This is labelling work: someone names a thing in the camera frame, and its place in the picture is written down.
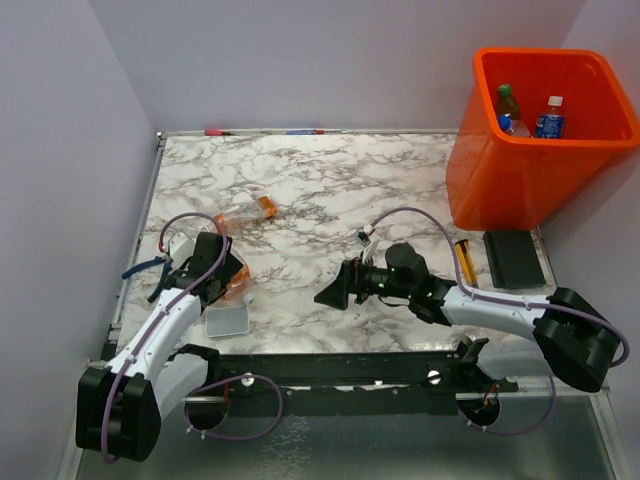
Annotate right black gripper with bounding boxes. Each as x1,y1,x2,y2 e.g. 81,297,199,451
314,251,413,310

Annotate large orange label bottle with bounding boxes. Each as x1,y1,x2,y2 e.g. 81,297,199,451
221,249,253,305

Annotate green cap tea bottle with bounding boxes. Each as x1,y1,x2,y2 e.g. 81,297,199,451
495,84,521,120

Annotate small blue label bottle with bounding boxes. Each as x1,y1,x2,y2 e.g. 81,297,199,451
533,96,565,139

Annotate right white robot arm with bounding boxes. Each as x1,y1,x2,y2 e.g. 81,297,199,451
314,243,621,393

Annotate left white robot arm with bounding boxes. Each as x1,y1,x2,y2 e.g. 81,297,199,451
75,232,243,461

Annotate orange plastic bin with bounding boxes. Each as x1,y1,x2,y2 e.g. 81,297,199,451
446,47,639,231

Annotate orange label crushed bottle left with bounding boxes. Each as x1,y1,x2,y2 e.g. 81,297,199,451
216,195,278,234

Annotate yellow pencil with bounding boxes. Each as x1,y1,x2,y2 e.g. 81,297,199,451
455,239,478,288

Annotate red marker pen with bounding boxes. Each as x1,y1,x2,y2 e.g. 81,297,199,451
204,129,235,137

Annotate blue red pen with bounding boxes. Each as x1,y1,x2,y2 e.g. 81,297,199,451
285,129,347,136

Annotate black box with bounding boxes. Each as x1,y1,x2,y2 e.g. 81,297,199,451
483,230,545,290

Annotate blue handled pliers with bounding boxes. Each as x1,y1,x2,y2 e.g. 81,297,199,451
121,254,176,304

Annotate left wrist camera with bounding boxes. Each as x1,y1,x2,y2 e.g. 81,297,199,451
159,232,195,269

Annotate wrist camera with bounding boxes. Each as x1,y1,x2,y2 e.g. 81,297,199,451
159,232,195,269
356,224,378,265

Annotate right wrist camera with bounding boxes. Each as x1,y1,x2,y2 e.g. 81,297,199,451
356,224,378,265

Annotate black base frame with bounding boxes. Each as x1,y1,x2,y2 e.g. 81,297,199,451
184,341,517,424

